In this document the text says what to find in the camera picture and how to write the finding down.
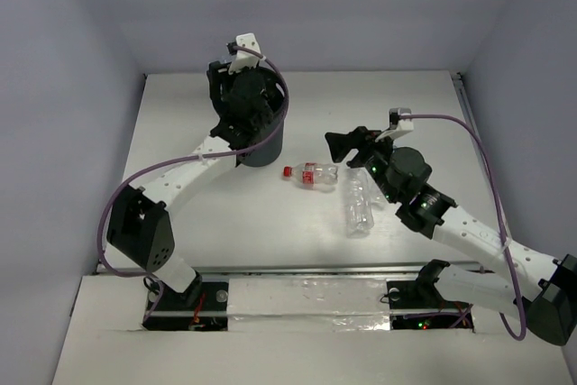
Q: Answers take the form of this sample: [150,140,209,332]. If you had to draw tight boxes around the blue label water bottle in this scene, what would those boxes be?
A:
[369,186,388,209]

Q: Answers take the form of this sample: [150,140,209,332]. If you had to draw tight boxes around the metal rail front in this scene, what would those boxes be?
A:
[92,261,519,277]

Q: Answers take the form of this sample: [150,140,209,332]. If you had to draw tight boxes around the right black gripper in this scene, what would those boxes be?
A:
[325,124,398,204]

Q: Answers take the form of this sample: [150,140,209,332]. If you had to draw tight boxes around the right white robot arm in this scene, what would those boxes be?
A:
[325,126,576,346]

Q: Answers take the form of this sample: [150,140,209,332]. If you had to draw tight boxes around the red label clear bottle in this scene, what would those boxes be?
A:
[282,162,339,190]

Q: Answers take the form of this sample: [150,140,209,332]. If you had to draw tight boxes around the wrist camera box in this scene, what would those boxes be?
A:
[383,107,414,140]
[227,32,262,75]

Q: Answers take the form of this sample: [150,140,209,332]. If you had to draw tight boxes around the black plastic waste bin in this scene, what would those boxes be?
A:
[210,71,286,168]

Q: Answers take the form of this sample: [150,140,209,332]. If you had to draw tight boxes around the purple cable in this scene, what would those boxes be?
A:
[96,46,289,279]
[408,113,527,341]

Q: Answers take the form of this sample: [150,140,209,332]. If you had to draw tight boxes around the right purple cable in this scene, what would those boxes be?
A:
[408,113,527,341]

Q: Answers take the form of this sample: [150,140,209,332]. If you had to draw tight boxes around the metal rail right side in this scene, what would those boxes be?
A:
[451,73,512,254]

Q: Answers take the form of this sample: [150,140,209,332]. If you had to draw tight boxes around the metal rail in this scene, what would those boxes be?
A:
[451,73,512,254]
[92,261,519,277]

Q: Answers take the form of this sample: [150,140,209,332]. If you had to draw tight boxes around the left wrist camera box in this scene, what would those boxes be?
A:
[227,32,262,75]

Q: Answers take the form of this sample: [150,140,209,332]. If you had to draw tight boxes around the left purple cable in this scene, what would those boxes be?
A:
[96,46,289,279]

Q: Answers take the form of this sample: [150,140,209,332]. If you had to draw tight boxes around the clear unlabelled plastic bottle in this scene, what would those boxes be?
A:
[344,169,374,238]

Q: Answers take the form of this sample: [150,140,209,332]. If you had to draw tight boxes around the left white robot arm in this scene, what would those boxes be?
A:
[106,61,288,308]

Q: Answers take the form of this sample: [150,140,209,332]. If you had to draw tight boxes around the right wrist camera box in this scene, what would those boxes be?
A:
[383,107,414,140]

